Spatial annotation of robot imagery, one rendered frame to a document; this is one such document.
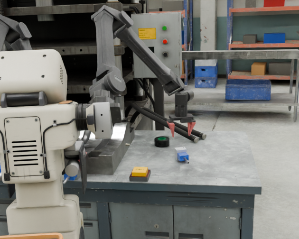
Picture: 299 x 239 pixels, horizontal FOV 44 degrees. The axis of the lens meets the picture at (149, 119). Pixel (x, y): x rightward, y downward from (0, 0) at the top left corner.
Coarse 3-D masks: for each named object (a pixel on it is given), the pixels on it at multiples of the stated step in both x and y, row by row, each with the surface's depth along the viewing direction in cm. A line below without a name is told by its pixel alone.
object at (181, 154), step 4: (176, 148) 177; (180, 148) 177; (184, 148) 177; (176, 152) 176; (180, 152) 176; (184, 152) 176; (176, 156) 177; (180, 156) 172; (184, 156) 172; (188, 156) 173; (180, 160) 172; (184, 160) 173
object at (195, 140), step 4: (148, 112) 219; (148, 116) 218; (152, 116) 217; (156, 116) 216; (156, 120) 215; (160, 120) 213; (164, 120) 212; (164, 124) 211; (168, 128) 210; (176, 128) 206; (176, 132) 207; (180, 132) 204; (184, 132) 203; (184, 136) 203; (188, 136) 201; (192, 136) 200; (192, 140) 199; (196, 140) 198
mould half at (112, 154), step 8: (120, 128) 189; (128, 128) 195; (80, 136) 188; (112, 136) 185; (120, 136) 185; (128, 136) 195; (88, 144) 179; (96, 144) 178; (112, 144) 178; (120, 144) 178; (88, 152) 167; (104, 152) 166; (112, 152) 166; (120, 152) 178; (88, 160) 165; (96, 160) 164; (104, 160) 163; (112, 160) 164; (120, 160) 178; (88, 168) 166; (96, 168) 165; (104, 168) 165; (112, 168) 164
